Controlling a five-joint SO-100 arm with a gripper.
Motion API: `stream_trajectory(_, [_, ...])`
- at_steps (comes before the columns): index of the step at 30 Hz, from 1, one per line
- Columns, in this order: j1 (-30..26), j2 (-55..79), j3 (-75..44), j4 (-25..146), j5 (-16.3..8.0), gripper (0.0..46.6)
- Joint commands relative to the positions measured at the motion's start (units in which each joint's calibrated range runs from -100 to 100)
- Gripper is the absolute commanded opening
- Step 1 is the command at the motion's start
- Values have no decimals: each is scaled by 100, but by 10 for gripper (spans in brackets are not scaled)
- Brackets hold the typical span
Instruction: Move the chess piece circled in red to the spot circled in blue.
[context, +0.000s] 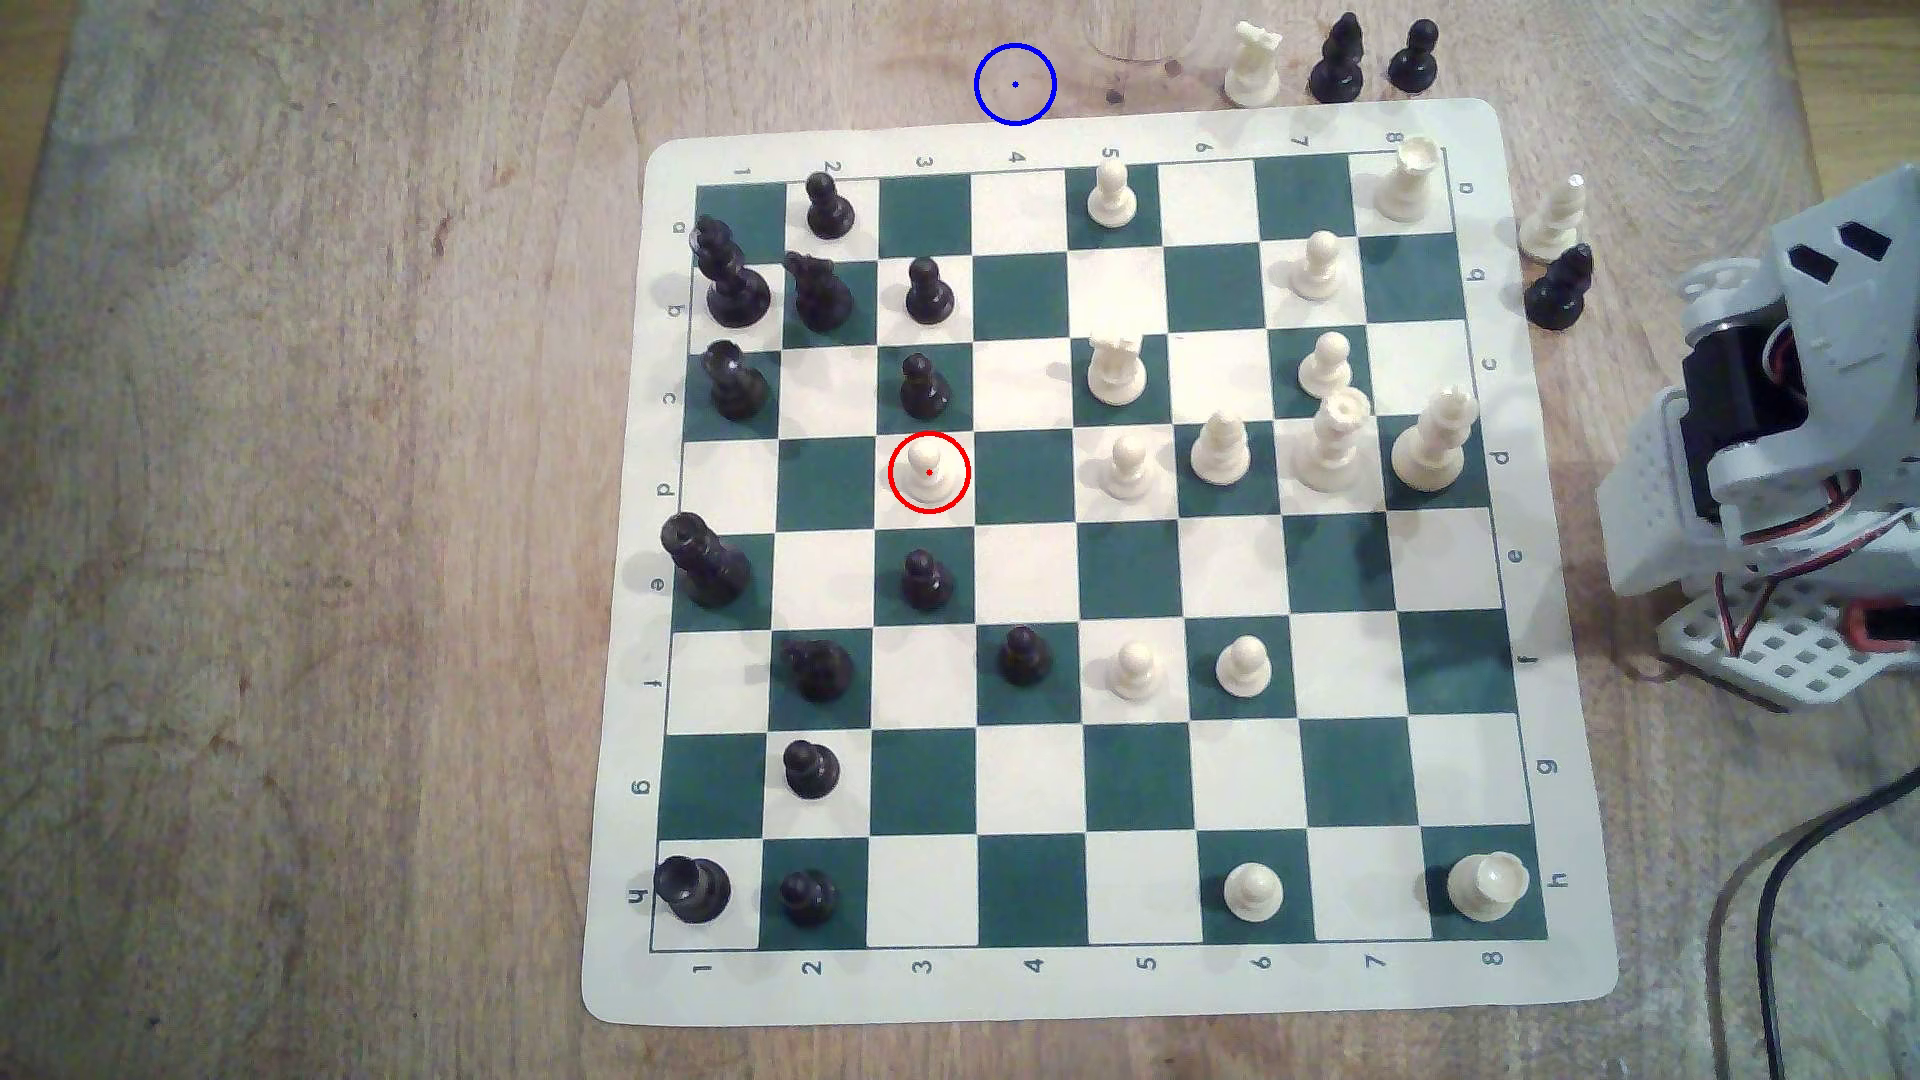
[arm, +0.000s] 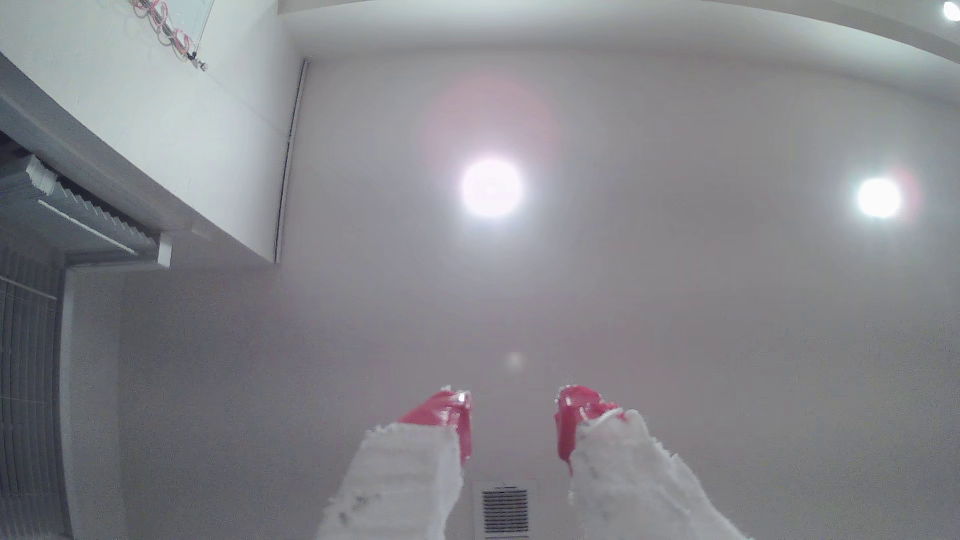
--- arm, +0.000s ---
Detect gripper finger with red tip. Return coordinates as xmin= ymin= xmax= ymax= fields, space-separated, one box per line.
xmin=315 ymin=387 xmax=474 ymax=540
xmin=555 ymin=385 xmax=753 ymax=540

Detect white air vent grille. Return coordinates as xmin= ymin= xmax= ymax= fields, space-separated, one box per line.
xmin=474 ymin=482 xmax=537 ymax=540

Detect grey window blinds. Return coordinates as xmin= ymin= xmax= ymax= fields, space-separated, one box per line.
xmin=0 ymin=247 xmax=72 ymax=540

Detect grey blinds headrail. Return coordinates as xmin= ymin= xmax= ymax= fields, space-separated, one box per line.
xmin=0 ymin=153 xmax=174 ymax=270

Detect white wall cable strip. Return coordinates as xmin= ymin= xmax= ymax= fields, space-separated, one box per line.
xmin=273 ymin=60 xmax=310 ymax=265

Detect red white wire bundle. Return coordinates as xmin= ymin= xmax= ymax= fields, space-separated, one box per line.
xmin=131 ymin=0 xmax=209 ymax=72

